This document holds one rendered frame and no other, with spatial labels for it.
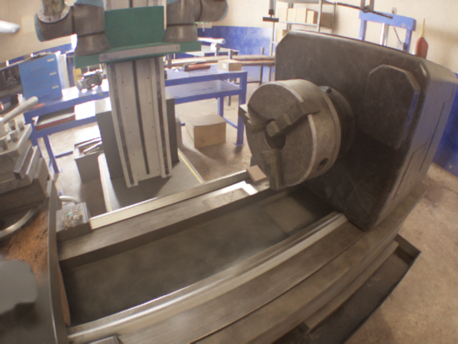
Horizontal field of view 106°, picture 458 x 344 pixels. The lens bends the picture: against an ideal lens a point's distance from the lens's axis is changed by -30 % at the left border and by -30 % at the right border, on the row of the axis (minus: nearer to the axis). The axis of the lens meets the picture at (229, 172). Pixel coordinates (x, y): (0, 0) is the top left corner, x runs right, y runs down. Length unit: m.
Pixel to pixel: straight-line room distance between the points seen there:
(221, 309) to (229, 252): 0.26
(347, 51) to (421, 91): 0.22
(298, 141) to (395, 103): 0.23
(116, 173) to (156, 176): 0.30
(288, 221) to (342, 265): 0.32
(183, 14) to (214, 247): 1.08
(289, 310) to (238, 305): 0.11
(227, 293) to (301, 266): 0.19
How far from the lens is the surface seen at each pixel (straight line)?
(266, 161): 0.56
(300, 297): 0.59
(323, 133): 0.51
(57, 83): 2.35
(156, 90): 1.53
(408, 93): 0.55
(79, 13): 1.26
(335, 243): 0.71
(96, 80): 2.37
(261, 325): 0.54
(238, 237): 0.80
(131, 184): 1.76
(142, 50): 1.27
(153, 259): 0.77
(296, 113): 0.49
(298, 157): 0.54
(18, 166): 0.64
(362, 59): 0.65
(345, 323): 1.10
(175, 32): 1.32
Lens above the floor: 1.33
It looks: 34 degrees down
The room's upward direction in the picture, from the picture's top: 2 degrees clockwise
